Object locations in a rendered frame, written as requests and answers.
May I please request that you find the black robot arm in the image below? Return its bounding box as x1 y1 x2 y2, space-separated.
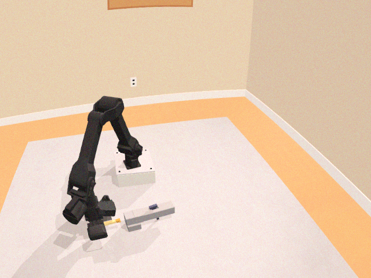
62 96 143 225

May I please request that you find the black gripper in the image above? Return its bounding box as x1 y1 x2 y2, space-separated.
85 202 108 241

